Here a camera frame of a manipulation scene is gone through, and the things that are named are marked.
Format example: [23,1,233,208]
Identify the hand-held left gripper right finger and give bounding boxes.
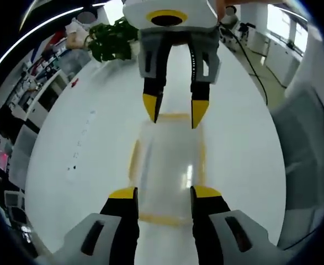
[190,185,280,265]

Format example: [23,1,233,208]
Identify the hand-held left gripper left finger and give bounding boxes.
[49,186,139,265]

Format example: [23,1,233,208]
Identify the clear plastic food container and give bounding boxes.
[128,112,209,226]

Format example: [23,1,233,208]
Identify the person's right hand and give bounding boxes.
[215,0,258,20]

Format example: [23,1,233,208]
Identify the green potted plant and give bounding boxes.
[84,16,139,63]

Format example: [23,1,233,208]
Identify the white office desk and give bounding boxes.
[244,26,303,88]

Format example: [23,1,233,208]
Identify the grey chair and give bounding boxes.
[269,82,324,249]

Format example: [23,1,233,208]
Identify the white shelving unit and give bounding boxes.
[4,66,70,122]

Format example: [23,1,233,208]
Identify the black cable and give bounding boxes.
[219,22,269,106]

